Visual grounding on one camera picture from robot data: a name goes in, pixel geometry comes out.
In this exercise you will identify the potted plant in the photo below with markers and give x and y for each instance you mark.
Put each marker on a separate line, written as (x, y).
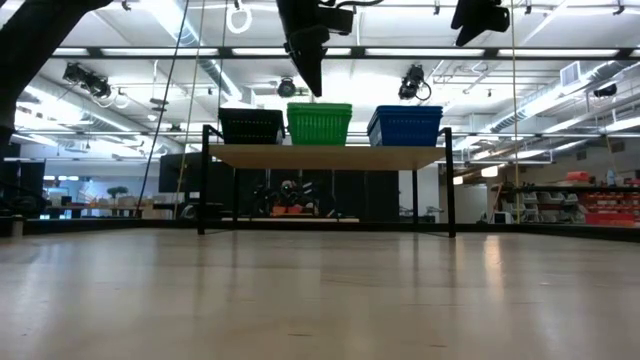
(117, 191)

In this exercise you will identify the green plastic basket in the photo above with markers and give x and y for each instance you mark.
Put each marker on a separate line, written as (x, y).
(320, 106)
(320, 132)
(320, 113)

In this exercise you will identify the black ceiling spotlight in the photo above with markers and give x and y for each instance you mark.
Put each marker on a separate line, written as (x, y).
(411, 82)
(286, 88)
(605, 91)
(95, 86)

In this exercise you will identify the white air vent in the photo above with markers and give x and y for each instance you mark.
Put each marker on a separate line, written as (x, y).
(570, 74)

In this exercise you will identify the silver ventilation duct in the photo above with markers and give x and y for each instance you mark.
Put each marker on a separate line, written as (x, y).
(170, 20)

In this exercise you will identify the black ceiling light beam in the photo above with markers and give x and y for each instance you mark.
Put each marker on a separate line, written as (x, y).
(491, 52)

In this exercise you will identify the wooden shelf black frame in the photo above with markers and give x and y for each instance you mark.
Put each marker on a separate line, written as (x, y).
(325, 156)

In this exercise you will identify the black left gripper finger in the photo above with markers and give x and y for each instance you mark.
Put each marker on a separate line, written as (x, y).
(321, 50)
(304, 55)

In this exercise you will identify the background office desk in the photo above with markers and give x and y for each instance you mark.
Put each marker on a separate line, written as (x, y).
(100, 207)

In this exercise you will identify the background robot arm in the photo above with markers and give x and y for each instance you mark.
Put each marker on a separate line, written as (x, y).
(305, 192)

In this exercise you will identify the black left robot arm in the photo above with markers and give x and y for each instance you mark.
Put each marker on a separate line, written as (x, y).
(30, 45)

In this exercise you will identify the black display panel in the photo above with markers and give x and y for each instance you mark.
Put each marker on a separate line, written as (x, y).
(170, 175)

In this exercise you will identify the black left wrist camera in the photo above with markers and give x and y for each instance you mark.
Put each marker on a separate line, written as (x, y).
(341, 21)

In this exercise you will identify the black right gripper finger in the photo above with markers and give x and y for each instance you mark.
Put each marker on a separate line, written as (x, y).
(460, 25)
(470, 22)

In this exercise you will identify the rack with red bins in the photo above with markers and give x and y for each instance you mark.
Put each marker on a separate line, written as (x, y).
(610, 210)

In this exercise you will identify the blue plastic basket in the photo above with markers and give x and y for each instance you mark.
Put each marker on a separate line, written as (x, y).
(406, 108)
(406, 134)
(406, 115)

